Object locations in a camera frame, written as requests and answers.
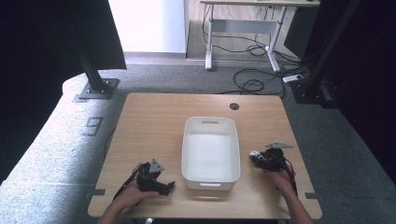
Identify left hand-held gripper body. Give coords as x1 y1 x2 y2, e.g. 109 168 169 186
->
135 158 165 192

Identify person's left hand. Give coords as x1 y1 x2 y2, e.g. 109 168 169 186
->
120 162 160 211

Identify white plastic basin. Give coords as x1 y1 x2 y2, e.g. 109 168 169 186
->
180 116 242 191

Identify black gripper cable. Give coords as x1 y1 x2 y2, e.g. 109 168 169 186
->
281 157 299 198
111 168 141 202

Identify black metal stand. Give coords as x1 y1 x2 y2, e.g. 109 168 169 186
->
289 0 363 109
70 46 120 101

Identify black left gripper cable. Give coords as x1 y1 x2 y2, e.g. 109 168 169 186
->
111 168 141 202

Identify person's right hand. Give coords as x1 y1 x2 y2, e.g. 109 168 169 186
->
265 162 297 196

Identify black floor cables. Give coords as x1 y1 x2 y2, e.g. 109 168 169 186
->
202 4 311 96

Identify black cable under table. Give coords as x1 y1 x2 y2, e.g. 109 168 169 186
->
103 126 117 161

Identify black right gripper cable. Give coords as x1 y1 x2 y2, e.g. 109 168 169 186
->
281 157 299 198

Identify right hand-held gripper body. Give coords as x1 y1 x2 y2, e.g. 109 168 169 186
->
262 142 294 172

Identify white power strip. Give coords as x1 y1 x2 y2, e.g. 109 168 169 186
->
282 74 304 84

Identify black curtain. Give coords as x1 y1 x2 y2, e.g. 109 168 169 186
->
0 0 128 183
283 0 396 188

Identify white-legged wooden desk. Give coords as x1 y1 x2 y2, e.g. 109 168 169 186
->
200 0 321 73

